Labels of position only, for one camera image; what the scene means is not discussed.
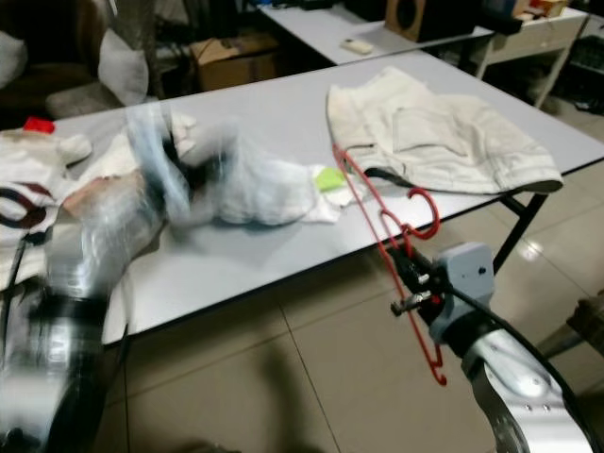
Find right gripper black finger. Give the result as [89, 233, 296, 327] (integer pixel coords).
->
[399, 249, 438, 284]
[394, 255, 424, 294]

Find white T-shirt green print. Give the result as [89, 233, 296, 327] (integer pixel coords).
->
[196, 135, 352, 229]

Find red clothes hanger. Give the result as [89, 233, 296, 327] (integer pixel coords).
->
[332, 142, 449, 388]

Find cream denim shorts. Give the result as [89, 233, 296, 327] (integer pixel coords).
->
[325, 66, 565, 197]

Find cream garment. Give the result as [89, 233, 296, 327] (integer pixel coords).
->
[77, 111, 166, 248]

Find black metal table leg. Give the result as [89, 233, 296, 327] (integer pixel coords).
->
[494, 192, 550, 277]

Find brown cardboard box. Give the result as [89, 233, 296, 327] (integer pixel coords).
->
[190, 36, 277, 93]

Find grey pillow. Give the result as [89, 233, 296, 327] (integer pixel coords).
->
[98, 30, 150, 108]

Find dark wicker chair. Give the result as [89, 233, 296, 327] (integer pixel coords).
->
[564, 291, 604, 361]

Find white shirt black red print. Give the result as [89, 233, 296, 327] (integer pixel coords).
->
[0, 127, 88, 284]

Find small red object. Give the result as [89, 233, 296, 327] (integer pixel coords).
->
[23, 115, 56, 134]

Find grey cushioned chair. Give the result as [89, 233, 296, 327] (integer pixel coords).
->
[0, 66, 100, 119]

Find white remote control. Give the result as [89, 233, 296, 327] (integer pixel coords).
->
[342, 37, 377, 56]

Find black wooden speaker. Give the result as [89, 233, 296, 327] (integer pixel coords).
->
[384, 0, 484, 44]

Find white desk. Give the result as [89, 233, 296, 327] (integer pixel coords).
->
[470, 8, 590, 110]

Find black plastic crate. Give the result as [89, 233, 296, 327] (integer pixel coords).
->
[571, 38, 604, 107]

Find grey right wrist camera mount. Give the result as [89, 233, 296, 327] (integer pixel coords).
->
[429, 242, 496, 343]

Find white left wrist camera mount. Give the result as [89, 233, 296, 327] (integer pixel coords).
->
[127, 102, 182, 218]

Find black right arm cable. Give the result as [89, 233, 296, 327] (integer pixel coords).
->
[448, 283, 586, 407]

